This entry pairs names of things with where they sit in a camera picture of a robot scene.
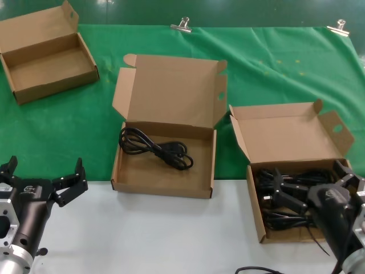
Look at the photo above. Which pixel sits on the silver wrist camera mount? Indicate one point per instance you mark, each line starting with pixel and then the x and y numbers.
pixel 7 211
pixel 361 211

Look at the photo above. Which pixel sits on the small open cardboard box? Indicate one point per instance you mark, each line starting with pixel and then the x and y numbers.
pixel 42 71

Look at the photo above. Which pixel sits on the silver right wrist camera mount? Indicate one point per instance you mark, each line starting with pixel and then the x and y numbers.
pixel 361 211

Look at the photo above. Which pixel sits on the green table cloth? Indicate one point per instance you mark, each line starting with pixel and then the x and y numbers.
pixel 256 71

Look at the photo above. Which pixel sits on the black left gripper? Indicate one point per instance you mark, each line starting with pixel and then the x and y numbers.
pixel 32 205

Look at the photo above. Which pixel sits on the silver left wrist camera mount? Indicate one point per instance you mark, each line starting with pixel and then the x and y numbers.
pixel 7 211

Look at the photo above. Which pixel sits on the silver binder clip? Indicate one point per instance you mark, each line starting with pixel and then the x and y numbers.
pixel 181 27
pixel 339 30

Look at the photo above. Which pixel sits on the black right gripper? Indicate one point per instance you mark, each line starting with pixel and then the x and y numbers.
pixel 332 208

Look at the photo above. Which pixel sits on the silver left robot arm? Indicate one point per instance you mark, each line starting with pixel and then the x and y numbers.
pixel 14 261

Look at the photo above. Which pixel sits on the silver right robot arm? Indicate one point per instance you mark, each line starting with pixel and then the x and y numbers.
pixel 355 264

